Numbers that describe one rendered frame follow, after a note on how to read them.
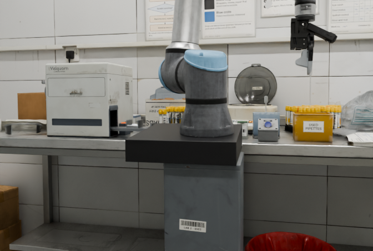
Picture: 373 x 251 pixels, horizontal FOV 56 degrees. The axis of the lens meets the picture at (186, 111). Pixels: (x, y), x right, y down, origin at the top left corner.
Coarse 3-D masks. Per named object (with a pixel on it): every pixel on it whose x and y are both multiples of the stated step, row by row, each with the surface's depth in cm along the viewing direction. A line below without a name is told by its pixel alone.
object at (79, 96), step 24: (48, 72) 142; (72, 72) 140; (96, 72) 138; (120, 72) 150; (48, 96) 143; (72, 96) 141; (96, 96) 139; (120, 96) 150; (48, 120) 143; (72, 120) 142; (96, 120) 139; (120, 120) 150
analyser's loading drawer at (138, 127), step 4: (128, 120) 140; (140, 120) 140; (128, 124) 140; (132, 124) 143; (136, 124) 143; (140, 124) 140; (152, 124) 137; (112, 128) 139; (116, 128) 139; (120, 128) 138; (124, 128) 138; (128, 128) 138; (132, 128) 137; (136, 128) 137; (140, 128) 137; (144, 128) 136
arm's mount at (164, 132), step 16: (160, 128) 107; (176, 128) 107; (240, 128) 105; (128, 144) 91; (144, 144) 90; (160, 144) 89; (176, 144) 88; (192, 144) 87; (208, 144) 86; (224, 144) 86; (240, 144) 104; (128, 160) 91; (144, 160) 90; (160, 160) 89; (176, 160) 88; (192, 160) 88; (208, 160) 87; (224, 160) 86
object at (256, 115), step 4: (256, 112) 138; (260, 112) 138; (264, 112) 137; (268, 112) 137; (272, 112) 137; (276, 112) 137; (256, 116) 137; (260, 116) 136; (264, 116) 136; (268, 116) 136; (272, 116) 136; (276, 116) 136; (256, 120) 137; (256, 124) 137; (256, 128) 137; (256, 132) 137; (256, 136) 135
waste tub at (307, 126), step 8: (296, 112) 139; (304, 112) 138; (312, 112) 138; (320, 112) 137; (328, 112) 136; (296, 120) 127; (304, 120) 126; (312, 120) 126; (320, 120) 125; (328, 120) 124; (296, 128) 127; (304, 128) 126; (312, 128) 126; (320, 128) 125; (328, 128) 125; (296, 136) 127; (304, 136) 127; (312, 136) 126; (320, 136) 125; (328, 136) 125
